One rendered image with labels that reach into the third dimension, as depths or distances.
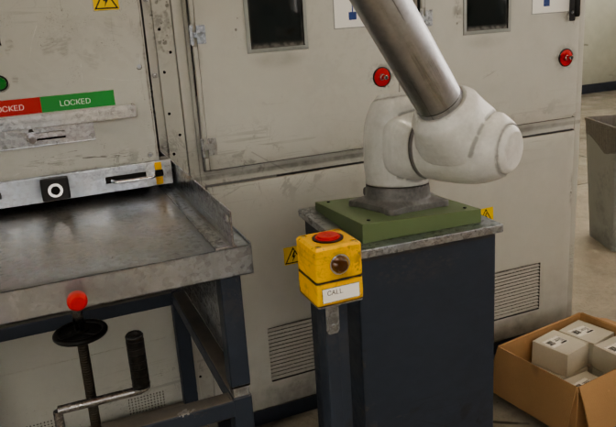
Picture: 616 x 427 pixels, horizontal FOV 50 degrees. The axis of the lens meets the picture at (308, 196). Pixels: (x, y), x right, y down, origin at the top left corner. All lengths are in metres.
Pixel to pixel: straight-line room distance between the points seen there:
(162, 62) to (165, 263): 0.76
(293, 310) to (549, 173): 1.02
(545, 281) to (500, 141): 1.26
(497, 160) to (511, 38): 0.93
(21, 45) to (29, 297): 0.63
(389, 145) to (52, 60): 0.77
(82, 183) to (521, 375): 1.40
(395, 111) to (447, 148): 0.20
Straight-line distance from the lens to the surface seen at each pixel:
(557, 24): 2.40
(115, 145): 1.63
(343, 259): 1.02
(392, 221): 1.48
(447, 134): 1.37
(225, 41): 1.83
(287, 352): 2.12
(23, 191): 1.63
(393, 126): 1.52
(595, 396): 2.14
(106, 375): 2.01
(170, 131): 1.83
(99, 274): 1.17
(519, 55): 2.30
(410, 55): 1.29
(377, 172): 1.57
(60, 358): 1.98
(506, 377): 2.25
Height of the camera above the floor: 1.24
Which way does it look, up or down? 15 degrees down
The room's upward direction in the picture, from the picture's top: 4 degrees counter-clockwise
